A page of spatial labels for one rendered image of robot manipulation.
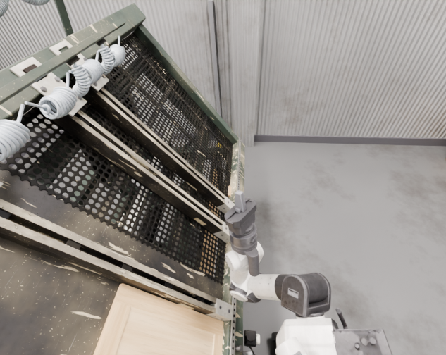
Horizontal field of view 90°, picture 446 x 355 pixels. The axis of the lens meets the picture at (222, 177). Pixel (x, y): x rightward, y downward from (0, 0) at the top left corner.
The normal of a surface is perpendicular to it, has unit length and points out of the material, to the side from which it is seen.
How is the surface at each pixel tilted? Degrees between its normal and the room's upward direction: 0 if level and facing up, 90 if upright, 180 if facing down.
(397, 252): 0
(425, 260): 0
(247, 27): 90
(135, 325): 56
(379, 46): 90
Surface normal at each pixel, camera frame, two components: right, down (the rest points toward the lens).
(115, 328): 0.79, -0.38
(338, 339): -0.44, -0.65
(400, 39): -0.12, 0.72
